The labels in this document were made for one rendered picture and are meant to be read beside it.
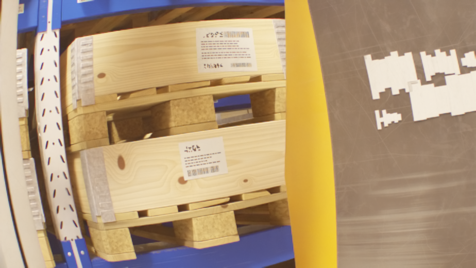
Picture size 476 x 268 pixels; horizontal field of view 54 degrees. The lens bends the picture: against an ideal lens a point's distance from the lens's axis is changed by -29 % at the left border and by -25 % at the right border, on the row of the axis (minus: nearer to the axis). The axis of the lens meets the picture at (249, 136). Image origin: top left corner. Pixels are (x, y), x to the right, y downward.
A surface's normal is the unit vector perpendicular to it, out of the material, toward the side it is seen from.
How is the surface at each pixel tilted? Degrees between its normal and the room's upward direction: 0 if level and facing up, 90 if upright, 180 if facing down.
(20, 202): 90
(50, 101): 90
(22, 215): 90
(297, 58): 90
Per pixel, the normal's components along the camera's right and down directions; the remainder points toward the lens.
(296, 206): -0.81, 0.12
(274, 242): 0.56, -0.09
